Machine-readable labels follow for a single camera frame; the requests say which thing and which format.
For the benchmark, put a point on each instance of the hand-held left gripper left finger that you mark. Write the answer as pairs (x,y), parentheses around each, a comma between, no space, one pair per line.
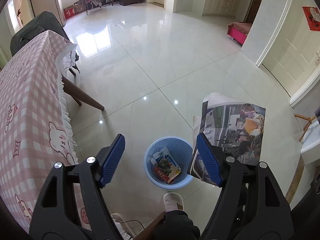
(112,162)

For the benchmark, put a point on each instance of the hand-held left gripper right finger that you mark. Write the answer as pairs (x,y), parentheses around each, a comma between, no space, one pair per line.
(210,162)

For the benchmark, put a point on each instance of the glossy printed paper sheet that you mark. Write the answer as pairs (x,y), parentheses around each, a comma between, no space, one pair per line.
(235,125)

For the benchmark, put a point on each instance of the white blue carton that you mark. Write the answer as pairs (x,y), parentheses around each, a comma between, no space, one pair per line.
(165,167)

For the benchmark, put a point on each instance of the blue plastic bucket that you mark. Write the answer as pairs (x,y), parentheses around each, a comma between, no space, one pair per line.
(165,141)

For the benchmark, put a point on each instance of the pink slipper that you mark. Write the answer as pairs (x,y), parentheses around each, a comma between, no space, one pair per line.
(173,201)

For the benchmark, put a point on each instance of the person's dark trouser leg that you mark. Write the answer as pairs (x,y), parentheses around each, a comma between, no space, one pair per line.
(177,226)

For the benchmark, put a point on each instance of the table with pink checked cloth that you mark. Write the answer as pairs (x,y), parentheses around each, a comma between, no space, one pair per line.
(30,105)

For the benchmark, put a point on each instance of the wooden stand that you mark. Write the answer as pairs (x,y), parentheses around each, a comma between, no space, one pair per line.
(306,123)

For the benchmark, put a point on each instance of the pink upholstered stool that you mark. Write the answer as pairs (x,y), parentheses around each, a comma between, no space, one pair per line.
(240,31)

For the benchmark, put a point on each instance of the cream panel door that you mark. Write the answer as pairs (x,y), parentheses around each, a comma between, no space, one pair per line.
(292,45)

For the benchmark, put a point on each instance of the red cardboard box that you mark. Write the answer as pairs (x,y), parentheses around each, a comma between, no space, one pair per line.
(69,13)

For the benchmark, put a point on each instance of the grey jacket covered chair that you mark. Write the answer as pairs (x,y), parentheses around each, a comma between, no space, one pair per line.
(35,25)

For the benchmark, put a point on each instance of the brown cardboard box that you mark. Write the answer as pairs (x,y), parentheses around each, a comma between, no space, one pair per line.
(79,8)

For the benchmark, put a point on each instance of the silver refrigerator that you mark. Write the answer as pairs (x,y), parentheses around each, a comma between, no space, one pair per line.
(47,2)

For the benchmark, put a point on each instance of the red heart door decoration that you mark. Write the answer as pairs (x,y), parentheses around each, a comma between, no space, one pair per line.
(312,17)

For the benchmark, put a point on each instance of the pink door curtain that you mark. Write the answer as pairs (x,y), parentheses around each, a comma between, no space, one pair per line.
(17,2)

